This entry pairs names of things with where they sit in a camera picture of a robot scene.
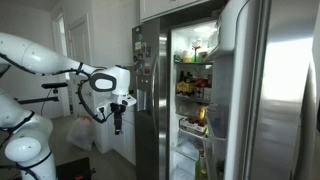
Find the stainless freezer door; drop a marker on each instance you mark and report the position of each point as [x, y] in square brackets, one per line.
[146, 140]

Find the green bottle red cap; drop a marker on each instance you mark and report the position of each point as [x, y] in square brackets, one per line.
[196, 55]

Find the white box of red berries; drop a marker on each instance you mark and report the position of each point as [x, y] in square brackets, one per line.
[192, 126]

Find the yellow food box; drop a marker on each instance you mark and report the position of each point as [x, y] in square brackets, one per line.
[184, 88]

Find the dark green produce bag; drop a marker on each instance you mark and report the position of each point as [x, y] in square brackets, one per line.
[178, 56]

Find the white paper magnet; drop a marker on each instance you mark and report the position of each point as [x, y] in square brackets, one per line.
[137, 45]

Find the white panel room door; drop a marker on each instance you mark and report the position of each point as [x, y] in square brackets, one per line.
[80, 50]

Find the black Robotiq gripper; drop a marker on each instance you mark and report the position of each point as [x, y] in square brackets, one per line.
[117, 111]

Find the dark glass bottle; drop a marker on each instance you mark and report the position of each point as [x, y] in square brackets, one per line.
[182, 77]
[189, 77]

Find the clear crisper drawer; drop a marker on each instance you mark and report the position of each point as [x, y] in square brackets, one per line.
[186, 148]

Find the water dispenser panel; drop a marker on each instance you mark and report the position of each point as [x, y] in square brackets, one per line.
[141, 100]

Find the dark photo magnet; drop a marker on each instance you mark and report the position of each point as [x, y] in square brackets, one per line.
[148, 51]

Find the clear dairy compartment cover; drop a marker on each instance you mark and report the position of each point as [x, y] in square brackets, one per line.
[220, 36]

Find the clear food container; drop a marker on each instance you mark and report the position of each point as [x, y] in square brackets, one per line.
[203, 94]

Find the white base cabinet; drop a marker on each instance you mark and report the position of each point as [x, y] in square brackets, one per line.
[128, 140]

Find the yellow jar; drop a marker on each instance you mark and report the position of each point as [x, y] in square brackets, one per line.
[187, 57]

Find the teal round magnet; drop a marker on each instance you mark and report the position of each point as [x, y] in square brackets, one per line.
[139, 36]

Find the clear plastic door bin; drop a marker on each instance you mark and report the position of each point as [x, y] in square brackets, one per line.
[218, 121]

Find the black box with red mark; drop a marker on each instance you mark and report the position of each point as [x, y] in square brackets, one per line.
[73, 168]

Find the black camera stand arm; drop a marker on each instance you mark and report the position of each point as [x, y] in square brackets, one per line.
[55, 85]

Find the dark round magnet cluster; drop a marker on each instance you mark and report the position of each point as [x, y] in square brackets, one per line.
[138, 63]

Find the pink square magnet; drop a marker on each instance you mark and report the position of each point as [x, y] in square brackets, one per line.
[147, 70]

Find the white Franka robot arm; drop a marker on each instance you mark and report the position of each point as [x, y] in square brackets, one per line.
[36, 55]

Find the white wall cabinet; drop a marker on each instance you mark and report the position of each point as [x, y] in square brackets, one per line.
[160, 6]

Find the large clear door bin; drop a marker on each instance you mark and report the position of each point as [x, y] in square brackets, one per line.
[215, 156]

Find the red food package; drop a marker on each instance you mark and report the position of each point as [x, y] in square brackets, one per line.
[202, 82]

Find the white plastic bag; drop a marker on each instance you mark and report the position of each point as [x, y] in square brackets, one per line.
[80, 133]

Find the stainless steel refrigerator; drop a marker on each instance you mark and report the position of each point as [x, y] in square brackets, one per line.
[180, 36]

